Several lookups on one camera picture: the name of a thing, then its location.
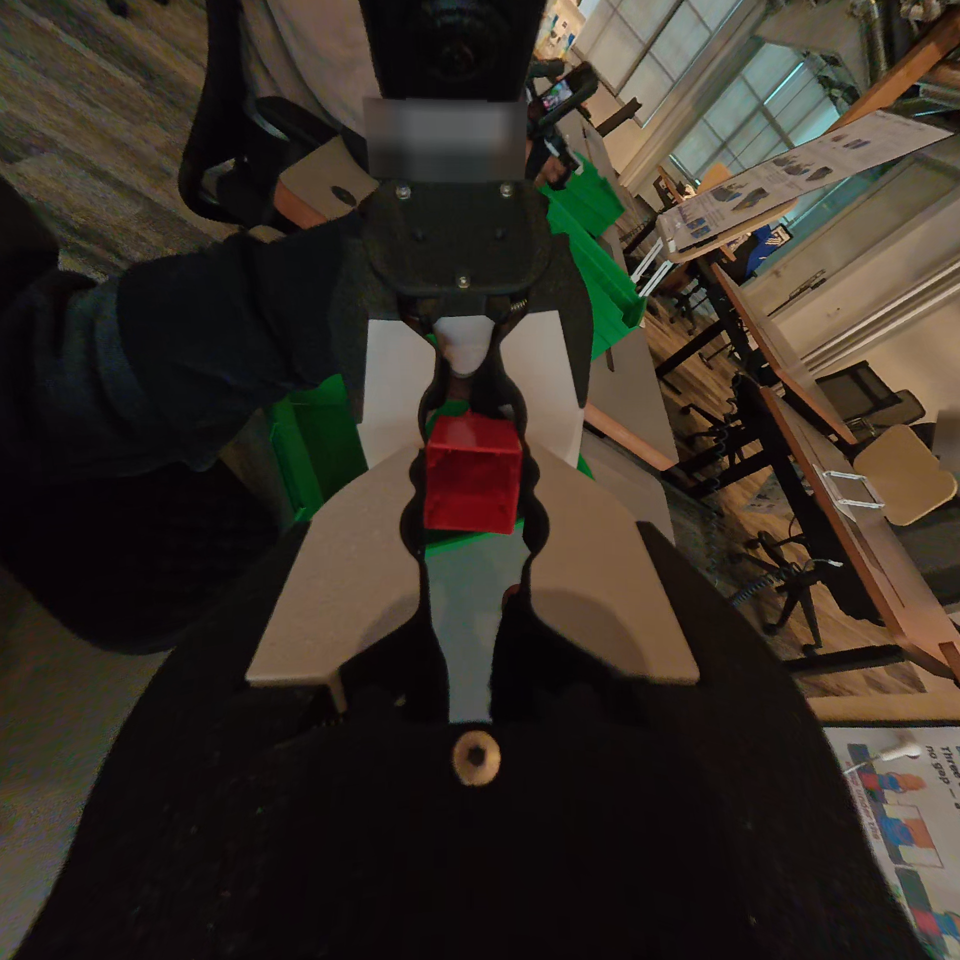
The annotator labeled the black device with screen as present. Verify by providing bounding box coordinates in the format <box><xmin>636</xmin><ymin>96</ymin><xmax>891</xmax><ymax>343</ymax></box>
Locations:
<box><xmin>525</xmin><ymin>60</ymin><xmax>601</xmax><ymax>189</ymax></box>

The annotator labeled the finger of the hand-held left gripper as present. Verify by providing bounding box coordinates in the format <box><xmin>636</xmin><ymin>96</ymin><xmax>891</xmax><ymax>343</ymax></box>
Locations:
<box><xmin>360</xmin><ymin>318</ymin><xmax>451</xmax><ymax>472</ymax></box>
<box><xmin>487</xmin><ymin>303</ymin><xmax>588</xmax><ymax>475</ymax></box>

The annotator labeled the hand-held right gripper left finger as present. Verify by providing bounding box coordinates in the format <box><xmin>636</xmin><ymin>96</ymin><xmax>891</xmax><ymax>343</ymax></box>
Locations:
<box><xmin>246</xmin><ymin>447</ymin><xmax>430</xmax><ymax>712</ymax></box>

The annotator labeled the red block tower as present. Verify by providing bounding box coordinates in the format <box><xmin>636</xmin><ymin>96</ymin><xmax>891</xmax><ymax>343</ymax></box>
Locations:
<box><xmin>422</xmin><ymin>411</ymin><xmax>524</xmax><ymax>535</ymax></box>

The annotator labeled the black round pad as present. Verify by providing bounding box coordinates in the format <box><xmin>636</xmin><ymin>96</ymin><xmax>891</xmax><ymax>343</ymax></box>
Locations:
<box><xmin>0</xmin><ymin>465</ymin><xmax>282</xmax><ymax>654</ymax></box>

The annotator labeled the person's left forearm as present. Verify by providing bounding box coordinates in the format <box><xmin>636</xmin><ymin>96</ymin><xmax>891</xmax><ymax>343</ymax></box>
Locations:
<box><xmin>0</xmin><ymin>213</ymin><xmax>369</xmax><ymax>481</ymax></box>

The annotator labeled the beige chair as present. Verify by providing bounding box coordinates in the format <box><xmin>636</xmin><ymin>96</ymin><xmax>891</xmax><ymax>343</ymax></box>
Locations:
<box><xmin>853</xmin><ymin>423</ymin><xmax>959</xmax><ymax>528</ymax></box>

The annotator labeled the wooden desk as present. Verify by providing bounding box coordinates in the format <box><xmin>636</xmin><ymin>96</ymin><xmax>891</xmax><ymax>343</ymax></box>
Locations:
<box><xmin>757</xmin><ymin>386</ymin><xmax>960</xmax><ymax>680</ymax></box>
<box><xmin>708</xmin><ymin>262</ymin><xmax>858</xmax><ymax>451</ymax></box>

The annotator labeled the instruction poster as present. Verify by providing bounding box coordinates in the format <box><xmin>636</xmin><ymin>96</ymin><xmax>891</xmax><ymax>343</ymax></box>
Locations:
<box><xmin>825</xmin><ymin>723</ymin><xmax>960</xmax><ymax>960</ymax></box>
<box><xmin>658</xmin><ymin>112</ymin><xmax>954</xmax><ymax>260</ymax></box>

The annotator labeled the green plastic bin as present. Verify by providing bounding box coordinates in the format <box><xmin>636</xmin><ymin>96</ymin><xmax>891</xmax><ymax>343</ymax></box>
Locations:
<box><xmin>268</xmin><ymin>373</ymin><xmax>597</xmax><ymax>560</ymax></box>
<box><xmin>546</xmin><ymin>153</ymin><xmax>625</xmax><ymax>237</ymax></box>
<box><xmin>556</xmin><ymin>223</ymin><xmax>648</xmax><ymax>363</ymax></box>

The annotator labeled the black office chair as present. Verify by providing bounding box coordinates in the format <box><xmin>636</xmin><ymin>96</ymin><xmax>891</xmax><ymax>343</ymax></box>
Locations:
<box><xmin>180</xmin><ymin>0</ymin><xmax>363</xmax><ymax>228</ymax></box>
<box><xmin>738</xmin><ymin>525</ymin><xmax>846</xmax><ymax>659</ymax></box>

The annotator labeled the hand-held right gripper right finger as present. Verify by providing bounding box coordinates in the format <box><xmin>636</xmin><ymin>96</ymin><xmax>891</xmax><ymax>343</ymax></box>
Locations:
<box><xmin>504</xmin><ymin>447</ymin><xmax>700</xmax><ymax>685</ymax></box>

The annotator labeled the white sheet stand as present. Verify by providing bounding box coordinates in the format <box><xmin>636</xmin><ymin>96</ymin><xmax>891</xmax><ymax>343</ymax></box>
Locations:
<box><xmin>821</xmin><ymin>468</ymin><xmax>886</xmax><ymax>513</ymax></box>

